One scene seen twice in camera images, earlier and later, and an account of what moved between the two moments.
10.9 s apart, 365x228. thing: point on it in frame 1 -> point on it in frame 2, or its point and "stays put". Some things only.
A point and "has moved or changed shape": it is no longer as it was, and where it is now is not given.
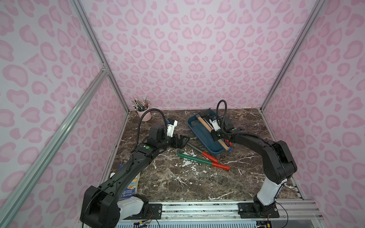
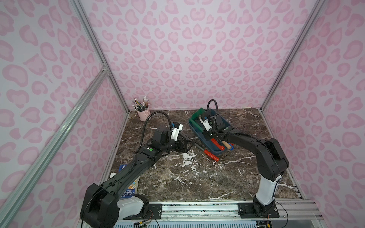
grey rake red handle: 208,156 has moved or changed shape
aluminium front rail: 289,211 stays put
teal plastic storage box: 204,135 stays put
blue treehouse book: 131,189 stays put
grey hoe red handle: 206,113 -> 217,144
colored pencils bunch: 140,107 stays put
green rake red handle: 219,166 -> 196,115
